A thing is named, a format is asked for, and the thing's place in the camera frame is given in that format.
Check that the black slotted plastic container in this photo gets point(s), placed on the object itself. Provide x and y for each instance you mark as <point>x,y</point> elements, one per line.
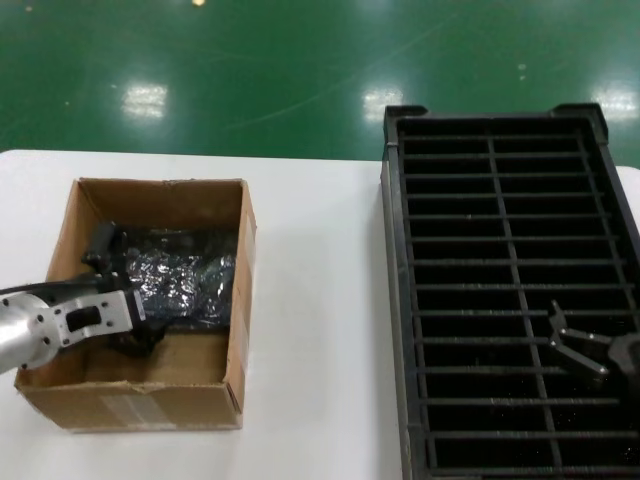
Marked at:
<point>397,300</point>

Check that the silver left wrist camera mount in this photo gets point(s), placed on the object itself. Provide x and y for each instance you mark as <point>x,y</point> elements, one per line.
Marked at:
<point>100,310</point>

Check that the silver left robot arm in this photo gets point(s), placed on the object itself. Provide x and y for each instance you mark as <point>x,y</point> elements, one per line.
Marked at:
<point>20,330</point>

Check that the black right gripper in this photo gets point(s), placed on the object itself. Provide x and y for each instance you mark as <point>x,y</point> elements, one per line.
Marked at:
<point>627,357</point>

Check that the brown cardboard box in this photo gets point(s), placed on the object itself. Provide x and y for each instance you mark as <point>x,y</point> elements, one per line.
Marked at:
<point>150,405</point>

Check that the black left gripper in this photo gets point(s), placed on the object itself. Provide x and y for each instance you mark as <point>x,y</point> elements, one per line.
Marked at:
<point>115,285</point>

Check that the bagged graphics card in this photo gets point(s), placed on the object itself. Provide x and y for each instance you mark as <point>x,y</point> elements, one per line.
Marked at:
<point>210,236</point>

